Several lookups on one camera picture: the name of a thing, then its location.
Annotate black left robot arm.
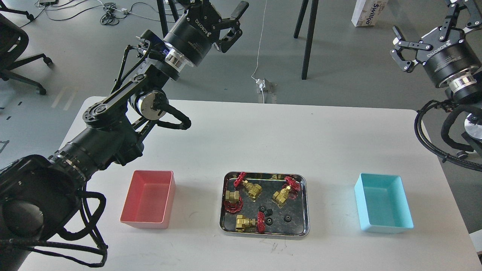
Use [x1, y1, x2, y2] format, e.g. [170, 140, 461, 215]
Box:
[1, 0, 249, 271]

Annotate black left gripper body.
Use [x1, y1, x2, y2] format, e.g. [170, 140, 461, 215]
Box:
[164, 0, 221, 66]

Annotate white cardboard box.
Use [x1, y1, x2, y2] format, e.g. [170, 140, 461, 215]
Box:
[351, 0, 388, 26]

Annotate shiny metal tray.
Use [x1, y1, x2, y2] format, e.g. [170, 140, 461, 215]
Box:
[219, 171, 310, 238]

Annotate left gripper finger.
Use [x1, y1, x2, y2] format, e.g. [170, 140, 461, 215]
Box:
[215, 28, 243, 53]
[219, 1, 249, 30]

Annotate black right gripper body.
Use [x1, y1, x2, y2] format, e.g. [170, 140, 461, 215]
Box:
[419, 27, 481, 88]

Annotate brass valve top middle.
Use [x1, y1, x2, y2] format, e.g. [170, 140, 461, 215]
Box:
[233, 172, 263, 199]

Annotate tangled floor cables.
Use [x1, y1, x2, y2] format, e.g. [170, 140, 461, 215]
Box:
[34, 0, 189, 26]

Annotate brass valve bottom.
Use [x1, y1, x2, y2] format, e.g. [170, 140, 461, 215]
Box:
[235, 211, 266, 234]

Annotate black table leg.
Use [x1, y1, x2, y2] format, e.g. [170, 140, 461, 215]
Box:
[293, 0, 319, 80]
[156, 0, 179, 37]

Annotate white power adapter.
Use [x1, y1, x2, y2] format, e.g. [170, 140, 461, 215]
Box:
[255, 78, 277, 94]

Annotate pink plastic box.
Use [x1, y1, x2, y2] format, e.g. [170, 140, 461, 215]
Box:
[119, 170, 176, 229]

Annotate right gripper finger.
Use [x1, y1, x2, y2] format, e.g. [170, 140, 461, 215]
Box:
[441, 0, 482, 37]
[390, 26, 433, 73]

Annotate blue plastic box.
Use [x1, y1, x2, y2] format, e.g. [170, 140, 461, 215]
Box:
[354, 173, 414, 234]

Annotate black table leg right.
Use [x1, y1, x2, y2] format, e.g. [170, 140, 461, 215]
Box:
[293, 0, 319, 80]

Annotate brass valve top right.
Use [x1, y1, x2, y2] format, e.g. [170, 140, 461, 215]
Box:
[272, 176, 301, 208]

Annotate black office chair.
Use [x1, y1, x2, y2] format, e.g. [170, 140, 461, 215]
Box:
[0, 14, 53, 95]

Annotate black table leg left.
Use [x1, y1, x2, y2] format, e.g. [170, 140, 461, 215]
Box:
[156, 0, 179, 37]

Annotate brass valve red handle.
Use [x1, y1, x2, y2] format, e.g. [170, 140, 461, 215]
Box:
[223, 190, 243, 214]

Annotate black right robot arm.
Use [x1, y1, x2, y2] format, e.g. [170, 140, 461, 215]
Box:
[390, 0, 482, 172]

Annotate white cable on floor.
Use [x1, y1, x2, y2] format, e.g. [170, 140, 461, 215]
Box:
[251, 0, 268, 104]

